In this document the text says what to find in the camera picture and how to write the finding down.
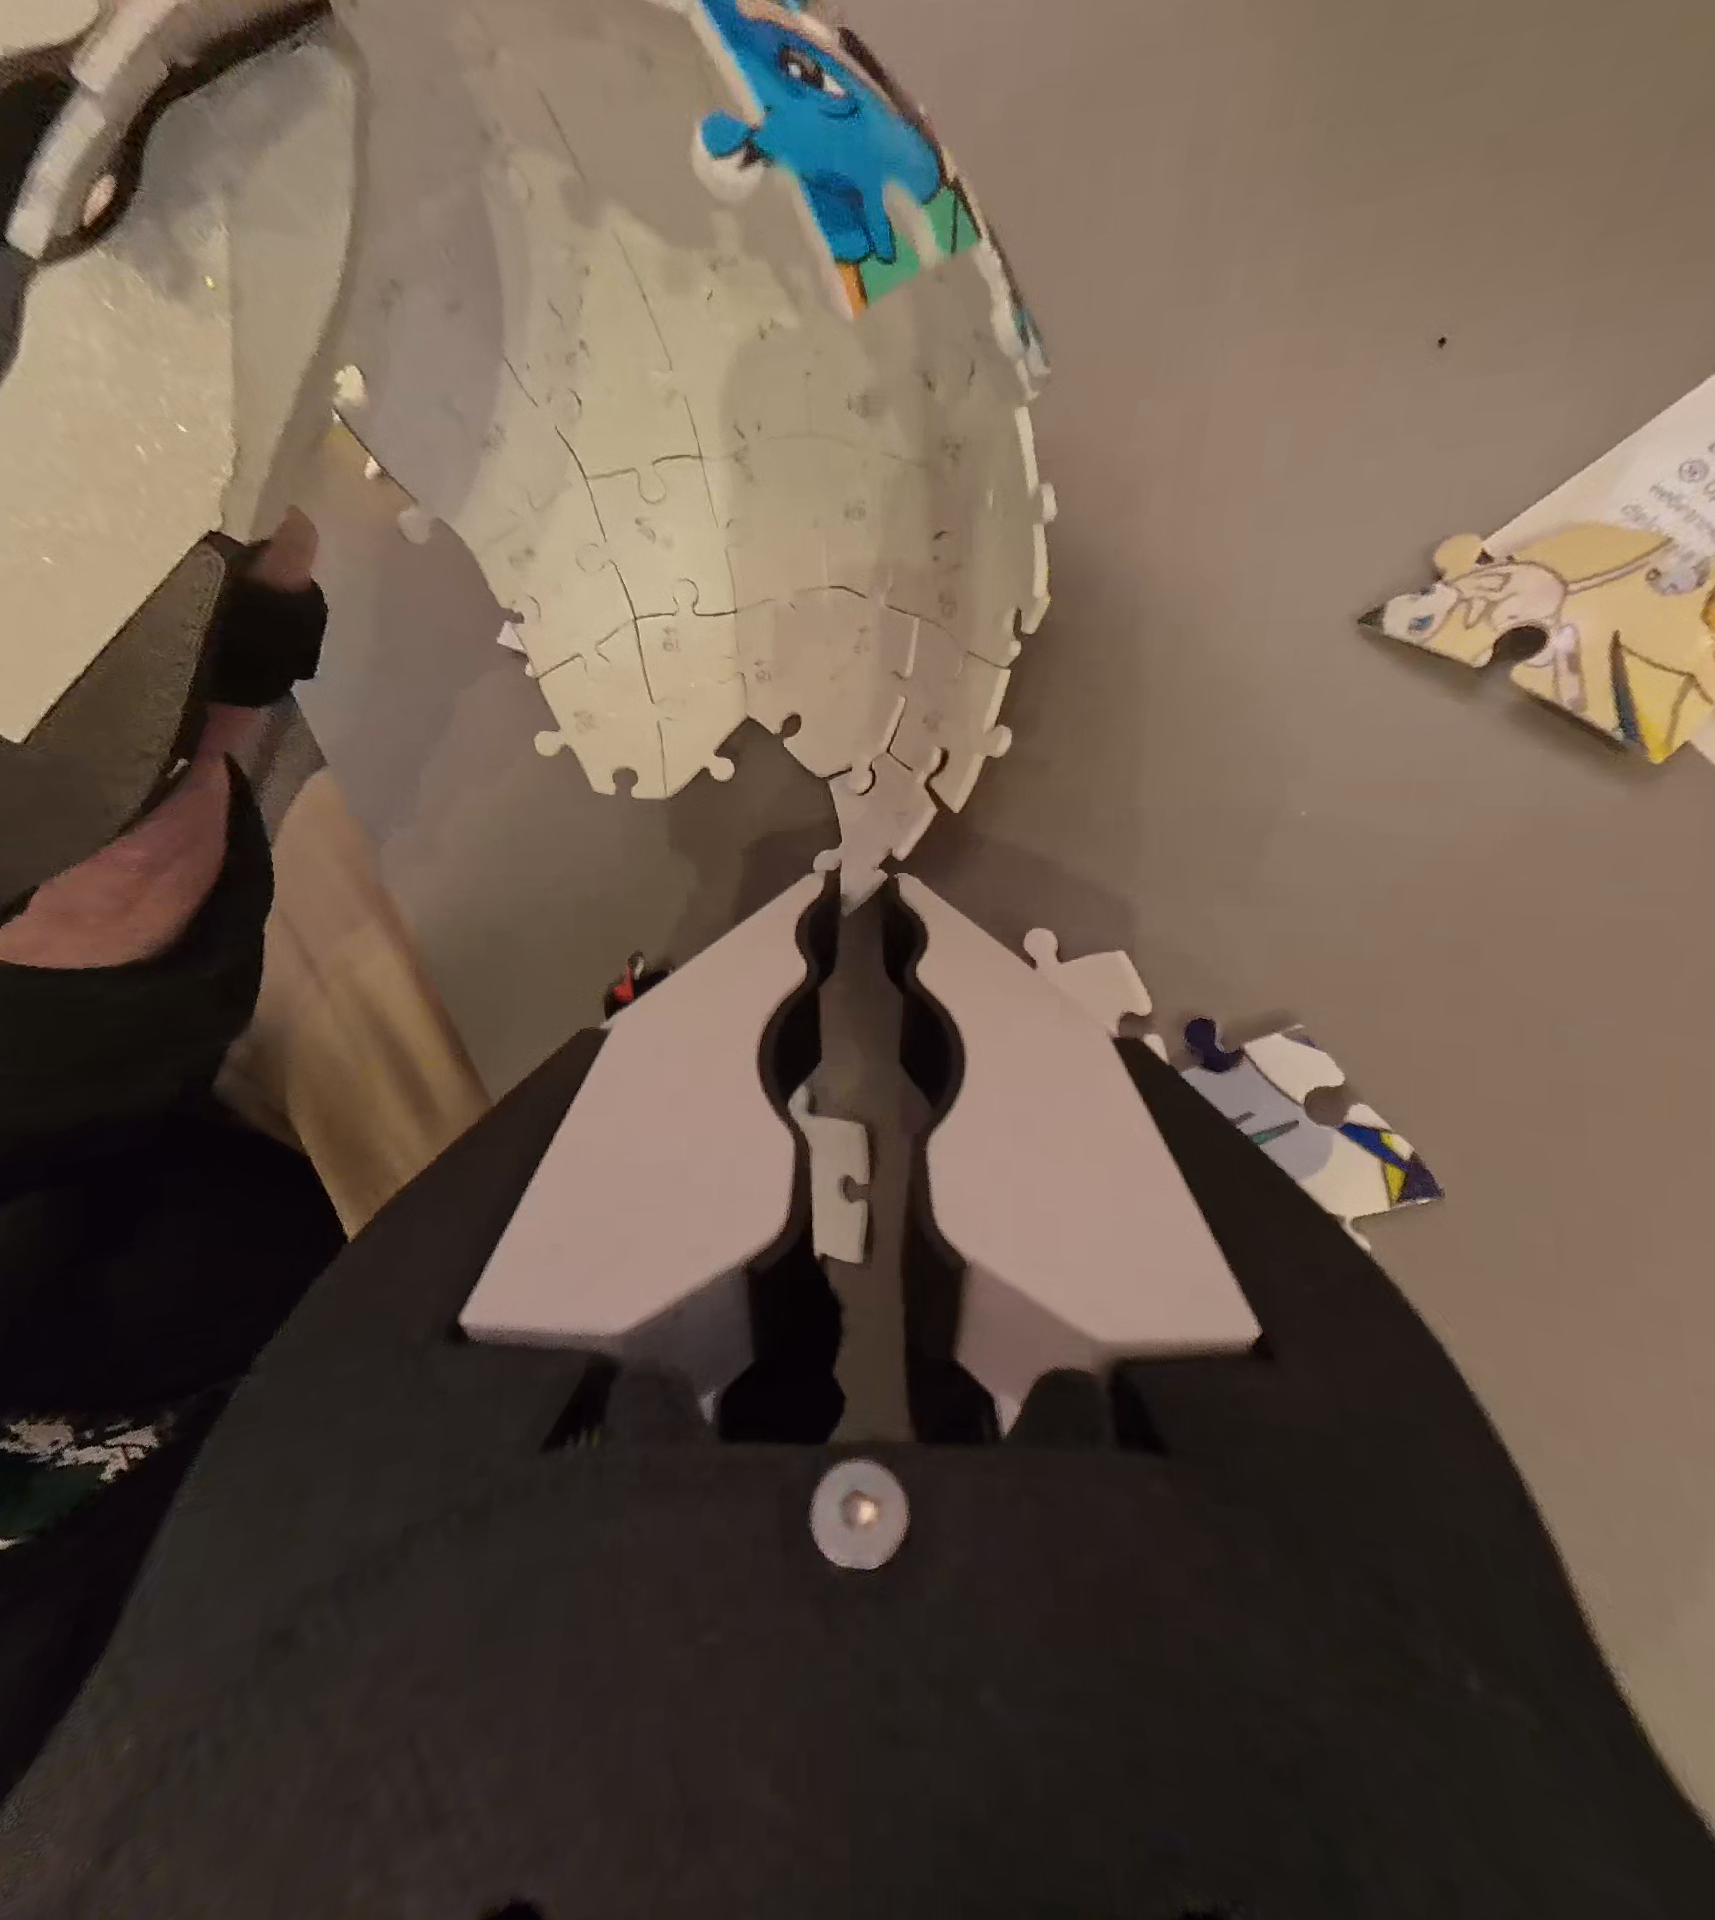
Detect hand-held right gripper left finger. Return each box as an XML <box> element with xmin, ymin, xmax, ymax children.
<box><xmin>459</xmin><ymin>869</ymin><xmax>849</xmax><ymax>1443</ymax></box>

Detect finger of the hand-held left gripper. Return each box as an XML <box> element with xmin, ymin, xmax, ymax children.
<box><xmin>0</xmin><ymin>0</ymin><xmax>334</xmax><ymax>426</ymax></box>
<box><xmin>0</xmin><ymin>24</ymin><xmax>368</xmax><ymax>750</ymax></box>

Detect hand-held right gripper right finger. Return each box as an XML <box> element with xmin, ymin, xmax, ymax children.
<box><xmin>883</xmin><ymin>876</ymin><xmax>1267</xmax><ymax>1443</ymax></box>

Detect partly built puzzle ball shell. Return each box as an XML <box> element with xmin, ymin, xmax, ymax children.
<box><xmin>331</xmin><ymin>0</ymin><xmax>1061</xmax><ymax>814</ymax></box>

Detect blue white joined puzzle pieces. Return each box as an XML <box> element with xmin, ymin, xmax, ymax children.
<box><xmin>1178</xmin><ymin>1023</ymin><xmax>1445</xmax><ymax>1250</ymax></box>

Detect yellow cream joined puzzle pieces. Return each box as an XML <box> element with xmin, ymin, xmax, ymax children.
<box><xmin>1355</xmin><ymin>527</ymin><xmax>1715</xmax><ymax>761</ymax></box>

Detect person's left hand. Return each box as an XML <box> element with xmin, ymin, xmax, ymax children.
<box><xmin>0</xmin><ymin>510</ymin><xmax>326</xmax><ymax>973</ymax></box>

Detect person's beige trousers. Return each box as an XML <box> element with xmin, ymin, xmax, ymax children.
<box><xmin>215</xmin><ymin>696</ymin><xmax>492</xmax><ymax>1232</ymax></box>

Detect black white patterned card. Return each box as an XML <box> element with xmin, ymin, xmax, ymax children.
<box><xmin>0</xmin><ymin>1410</ymin><xmax>185</xmax><ymax>1547</ymax></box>

